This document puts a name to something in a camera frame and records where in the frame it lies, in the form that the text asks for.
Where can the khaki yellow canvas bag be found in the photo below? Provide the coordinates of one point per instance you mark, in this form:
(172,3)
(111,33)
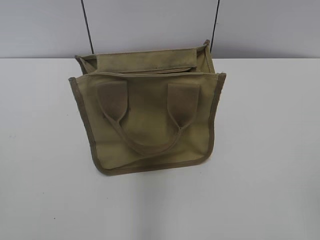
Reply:
(150,110)

